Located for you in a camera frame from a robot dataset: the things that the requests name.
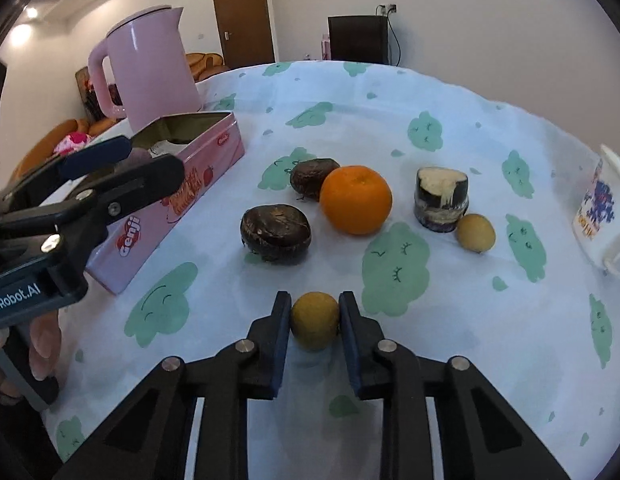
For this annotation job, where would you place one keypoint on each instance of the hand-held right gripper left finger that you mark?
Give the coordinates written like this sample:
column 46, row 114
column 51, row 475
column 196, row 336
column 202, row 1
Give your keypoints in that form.
column 282, row 340

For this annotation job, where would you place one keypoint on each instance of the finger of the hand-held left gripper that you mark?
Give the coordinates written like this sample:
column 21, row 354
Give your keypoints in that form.
column 97, row 155
column 140, row 180

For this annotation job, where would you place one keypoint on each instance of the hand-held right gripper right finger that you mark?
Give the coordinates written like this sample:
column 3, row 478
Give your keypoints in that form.
column 351, row 340

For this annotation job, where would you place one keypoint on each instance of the yellow-brown longan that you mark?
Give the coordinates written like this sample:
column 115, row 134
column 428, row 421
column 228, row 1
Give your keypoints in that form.
column 315, row 322
column 475, row 232

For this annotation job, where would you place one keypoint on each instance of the pink tin box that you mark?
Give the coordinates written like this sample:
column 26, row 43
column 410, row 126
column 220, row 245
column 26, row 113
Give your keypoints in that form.
column 205, row 170

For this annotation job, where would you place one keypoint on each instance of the dark brown water chestnut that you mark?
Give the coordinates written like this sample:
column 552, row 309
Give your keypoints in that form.
column 276, row 232
column 315, row 176

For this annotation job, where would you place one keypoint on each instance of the short dark sugarcane piece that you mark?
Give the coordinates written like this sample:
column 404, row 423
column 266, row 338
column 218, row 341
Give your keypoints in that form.
column 441, row 199

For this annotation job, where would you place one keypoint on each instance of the person's left hand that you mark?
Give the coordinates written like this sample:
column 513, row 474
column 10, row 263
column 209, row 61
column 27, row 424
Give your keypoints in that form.
column 45, row 340

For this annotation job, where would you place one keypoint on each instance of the pink floral cushion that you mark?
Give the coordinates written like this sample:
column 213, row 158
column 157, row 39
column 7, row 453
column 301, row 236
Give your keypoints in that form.
column 72, row 142

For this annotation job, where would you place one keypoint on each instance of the printed paper sheet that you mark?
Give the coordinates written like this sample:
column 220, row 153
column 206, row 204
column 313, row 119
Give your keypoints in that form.
column 162, row 147

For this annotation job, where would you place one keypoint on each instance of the brown leather sofa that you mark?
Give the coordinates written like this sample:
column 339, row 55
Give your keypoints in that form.
column 45, row 142

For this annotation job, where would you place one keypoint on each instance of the chair with clothes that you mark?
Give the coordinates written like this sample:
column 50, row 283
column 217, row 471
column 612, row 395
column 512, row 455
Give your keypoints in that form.
column 85, row 85

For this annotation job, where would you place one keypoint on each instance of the pink electric kettle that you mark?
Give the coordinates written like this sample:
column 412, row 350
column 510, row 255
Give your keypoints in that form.
column 150, row 65

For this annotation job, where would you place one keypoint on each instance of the brown leather armchair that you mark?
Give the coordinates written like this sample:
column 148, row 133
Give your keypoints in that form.
column 207, row 62

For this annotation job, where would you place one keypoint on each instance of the orange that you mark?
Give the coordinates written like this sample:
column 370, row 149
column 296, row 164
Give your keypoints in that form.
column 356, row 200

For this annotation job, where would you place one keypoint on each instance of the brown wooden door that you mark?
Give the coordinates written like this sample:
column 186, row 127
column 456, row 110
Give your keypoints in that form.
column 245, row 20

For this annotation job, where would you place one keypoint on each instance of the pink carton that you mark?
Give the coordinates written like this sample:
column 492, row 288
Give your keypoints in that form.
column 326, row 45

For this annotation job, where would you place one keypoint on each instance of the black television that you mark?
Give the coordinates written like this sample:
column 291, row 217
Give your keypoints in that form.
column 359, row 39

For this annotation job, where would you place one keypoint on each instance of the white printed mug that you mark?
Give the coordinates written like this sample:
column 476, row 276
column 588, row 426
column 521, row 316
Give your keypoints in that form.
column 602, row 210

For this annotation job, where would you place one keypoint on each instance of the white wall socket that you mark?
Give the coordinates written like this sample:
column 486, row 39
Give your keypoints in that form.
column 387, row 8

